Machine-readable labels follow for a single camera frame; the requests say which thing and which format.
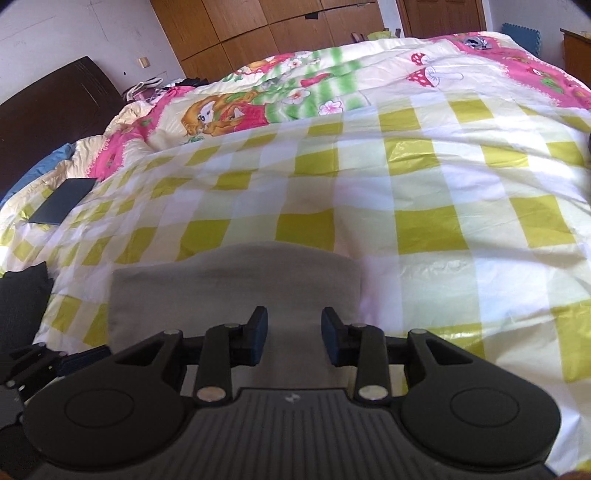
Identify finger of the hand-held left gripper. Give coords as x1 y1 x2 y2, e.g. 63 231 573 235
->
9 344 112 377
0 366 63 401

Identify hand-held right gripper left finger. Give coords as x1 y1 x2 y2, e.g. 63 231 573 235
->
113 305 269 407

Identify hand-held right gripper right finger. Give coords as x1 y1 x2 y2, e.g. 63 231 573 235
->
321 305 467 403

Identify light grey pants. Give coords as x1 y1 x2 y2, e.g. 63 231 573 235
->
112 242 363 402

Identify black cloth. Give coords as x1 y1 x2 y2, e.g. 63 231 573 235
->
0 262 54 357

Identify dark flat book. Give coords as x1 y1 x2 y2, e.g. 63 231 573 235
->
28 178 99 227

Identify yellow white checked plastic sheet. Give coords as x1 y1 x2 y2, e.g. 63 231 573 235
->
0 90 591 386

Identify blue bedsheet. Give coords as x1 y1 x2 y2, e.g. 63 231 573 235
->
0 143 78 209

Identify dark wooden headboard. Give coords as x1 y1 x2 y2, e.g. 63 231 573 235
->
0 56 129 204

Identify white bag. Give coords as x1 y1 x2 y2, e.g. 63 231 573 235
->
124 78 163 101

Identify wooden wardrobe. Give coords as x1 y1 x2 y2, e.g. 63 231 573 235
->
150 0 386 80

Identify cartoon printed quilt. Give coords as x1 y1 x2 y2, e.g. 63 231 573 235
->
69 31 591 185

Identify wooden door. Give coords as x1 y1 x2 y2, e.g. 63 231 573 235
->
399 0 488 40

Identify blue foam mat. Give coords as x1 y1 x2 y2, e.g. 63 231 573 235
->
501 22 544 59

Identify wooden shelf unit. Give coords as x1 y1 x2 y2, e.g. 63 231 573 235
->
560 28 591 87

